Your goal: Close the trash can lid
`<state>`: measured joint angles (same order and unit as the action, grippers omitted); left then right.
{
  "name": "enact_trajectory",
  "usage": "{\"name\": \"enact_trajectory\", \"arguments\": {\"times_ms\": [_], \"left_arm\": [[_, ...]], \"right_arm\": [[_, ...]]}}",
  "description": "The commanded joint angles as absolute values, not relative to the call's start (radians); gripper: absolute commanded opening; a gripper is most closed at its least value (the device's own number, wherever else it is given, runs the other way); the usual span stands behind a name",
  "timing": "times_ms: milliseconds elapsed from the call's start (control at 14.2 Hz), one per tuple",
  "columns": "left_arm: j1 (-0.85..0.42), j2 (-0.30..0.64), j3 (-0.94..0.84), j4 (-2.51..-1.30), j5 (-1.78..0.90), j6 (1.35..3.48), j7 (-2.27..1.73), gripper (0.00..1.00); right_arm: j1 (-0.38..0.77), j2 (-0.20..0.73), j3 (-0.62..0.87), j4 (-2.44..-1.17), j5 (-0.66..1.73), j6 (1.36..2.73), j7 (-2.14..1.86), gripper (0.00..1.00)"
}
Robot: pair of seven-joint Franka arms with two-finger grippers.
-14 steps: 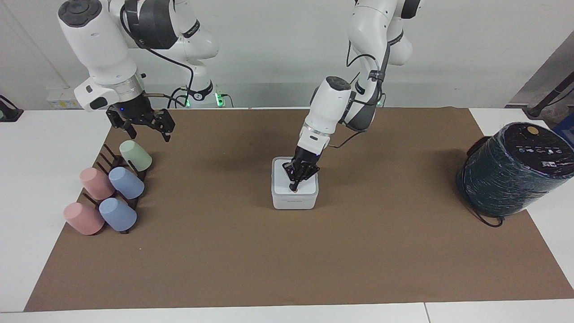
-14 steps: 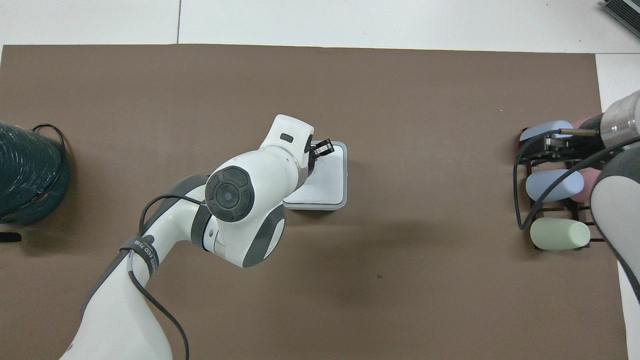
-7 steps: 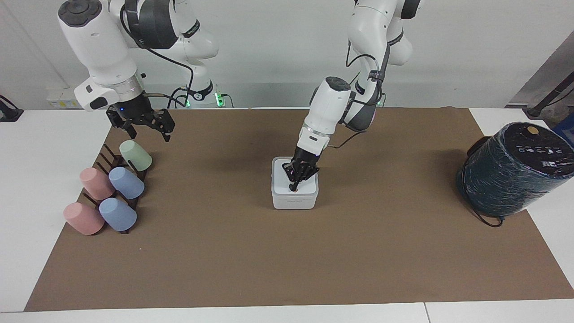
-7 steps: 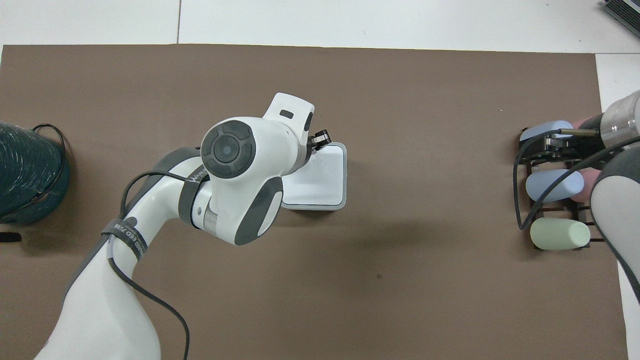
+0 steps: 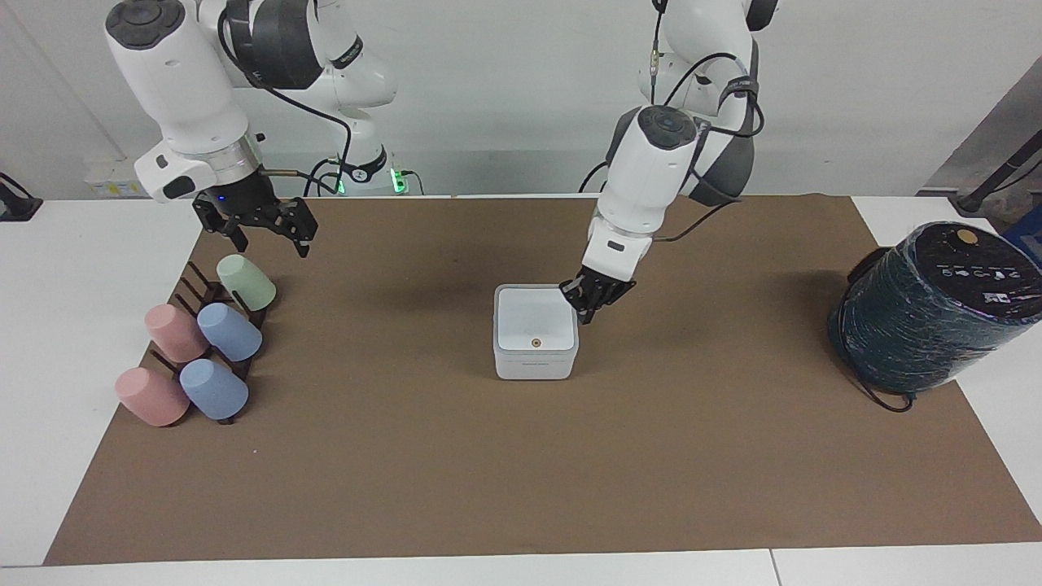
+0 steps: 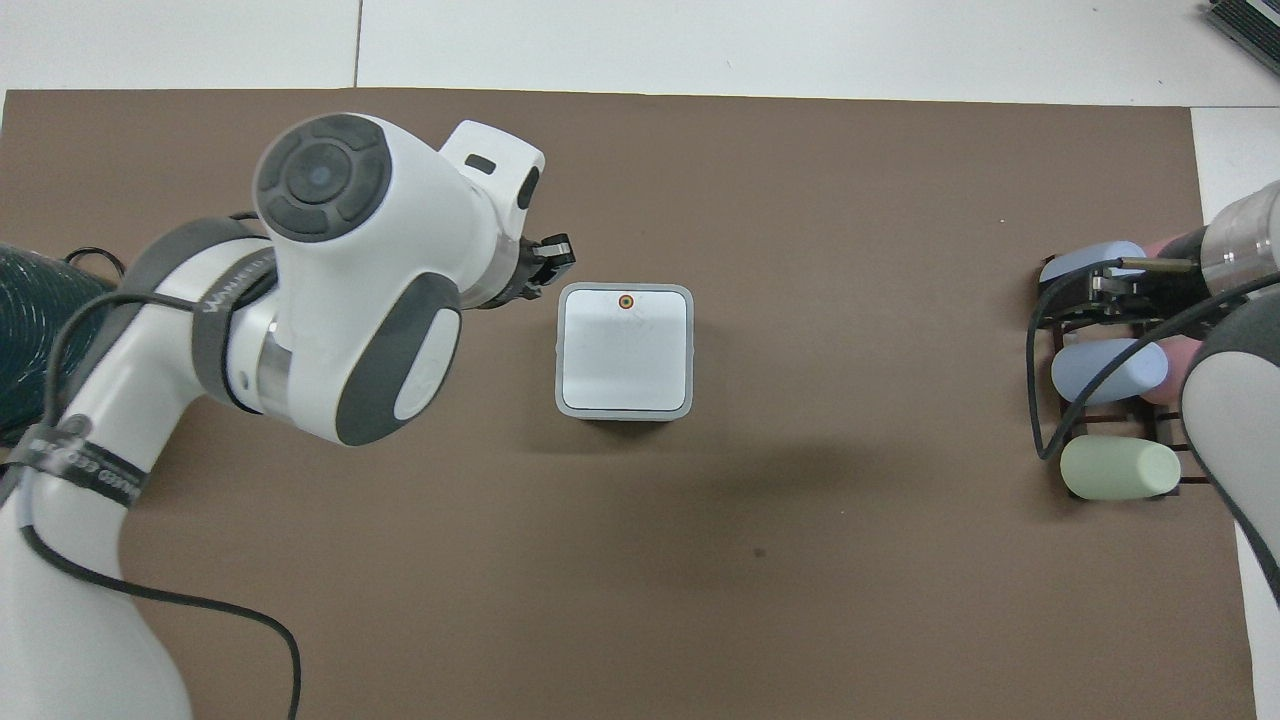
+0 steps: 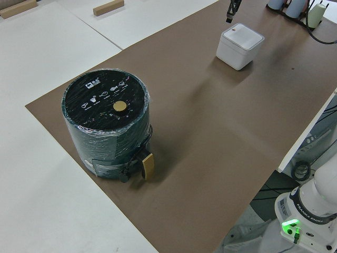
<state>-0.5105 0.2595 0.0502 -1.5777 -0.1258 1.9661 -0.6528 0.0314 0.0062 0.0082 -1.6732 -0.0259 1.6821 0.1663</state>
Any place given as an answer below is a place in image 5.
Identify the black film-wrapped cylinder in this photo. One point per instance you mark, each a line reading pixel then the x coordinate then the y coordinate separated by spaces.
pixel 936 313

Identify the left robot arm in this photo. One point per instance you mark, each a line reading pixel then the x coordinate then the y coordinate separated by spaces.
pixel 651 175

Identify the dark brown cup rack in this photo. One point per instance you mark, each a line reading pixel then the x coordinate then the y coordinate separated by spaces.
pixel 213 290

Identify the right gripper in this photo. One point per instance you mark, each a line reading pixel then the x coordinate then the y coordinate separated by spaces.
pixel 242 199

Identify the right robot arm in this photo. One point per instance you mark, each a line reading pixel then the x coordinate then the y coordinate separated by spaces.
pixel 183 77

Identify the black stand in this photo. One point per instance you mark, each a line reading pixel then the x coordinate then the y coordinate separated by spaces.
pixel 16 203
pixel 997 175

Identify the blue plastic cup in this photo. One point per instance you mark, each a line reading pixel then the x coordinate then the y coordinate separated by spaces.
pixel 230 331
pixel 214 389

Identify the green plastic cup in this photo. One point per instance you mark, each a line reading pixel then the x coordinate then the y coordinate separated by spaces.
pixel 247 282

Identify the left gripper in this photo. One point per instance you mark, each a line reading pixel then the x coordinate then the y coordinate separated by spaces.
pixel 601 278

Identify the pink plastic cup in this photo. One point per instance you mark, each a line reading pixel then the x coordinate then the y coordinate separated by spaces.
pixel 151 396
pixel 175 332

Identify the white square trash can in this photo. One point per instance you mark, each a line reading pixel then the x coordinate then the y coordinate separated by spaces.
pixel 533 334

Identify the white wall socket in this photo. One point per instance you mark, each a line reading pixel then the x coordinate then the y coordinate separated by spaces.
pixel 114 183

